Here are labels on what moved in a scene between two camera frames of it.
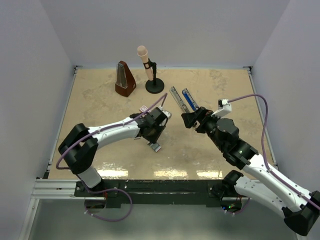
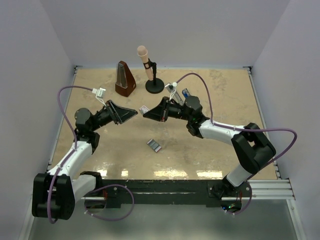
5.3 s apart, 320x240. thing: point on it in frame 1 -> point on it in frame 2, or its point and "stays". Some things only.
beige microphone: (142, 51) stays
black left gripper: (153, 139) -> (118, 114)
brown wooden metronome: (125, 83) stays
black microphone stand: (156, 85) stays
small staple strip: (155, 146) stays
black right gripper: (202, 114) -> (160, 113)
